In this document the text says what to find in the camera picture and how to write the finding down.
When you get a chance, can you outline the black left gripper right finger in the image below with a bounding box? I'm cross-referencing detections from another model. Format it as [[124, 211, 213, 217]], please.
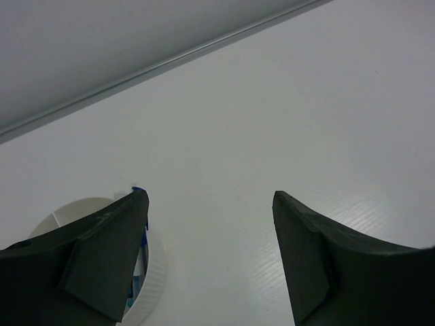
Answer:
[[273, 191, 434, 325]]

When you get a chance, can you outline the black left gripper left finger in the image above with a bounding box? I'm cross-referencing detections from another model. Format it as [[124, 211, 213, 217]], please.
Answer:
[[1, 189, 150, 325]]

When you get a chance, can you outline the blue ballpoint pen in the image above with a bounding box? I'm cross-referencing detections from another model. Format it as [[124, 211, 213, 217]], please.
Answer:
[[130, 185, 150, 293]]

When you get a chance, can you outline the white round desk organizer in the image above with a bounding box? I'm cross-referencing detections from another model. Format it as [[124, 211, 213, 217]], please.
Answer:
[[29, 197, 167, 325]]

